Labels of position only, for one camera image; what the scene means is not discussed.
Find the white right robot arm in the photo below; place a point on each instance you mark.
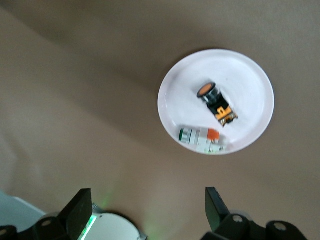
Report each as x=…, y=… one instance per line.
x=112, y=227

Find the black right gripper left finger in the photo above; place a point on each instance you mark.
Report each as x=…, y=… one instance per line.
x=75, y=212

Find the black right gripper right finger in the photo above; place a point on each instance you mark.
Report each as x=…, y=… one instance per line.
x=220, y=215

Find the orange push-button switch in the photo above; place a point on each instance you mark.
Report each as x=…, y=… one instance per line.
x=215, y=100

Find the white green push-button switch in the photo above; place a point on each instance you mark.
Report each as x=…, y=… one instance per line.
x=197, y=140

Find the pink round plate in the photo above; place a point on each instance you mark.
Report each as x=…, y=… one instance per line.
x=245, y=75

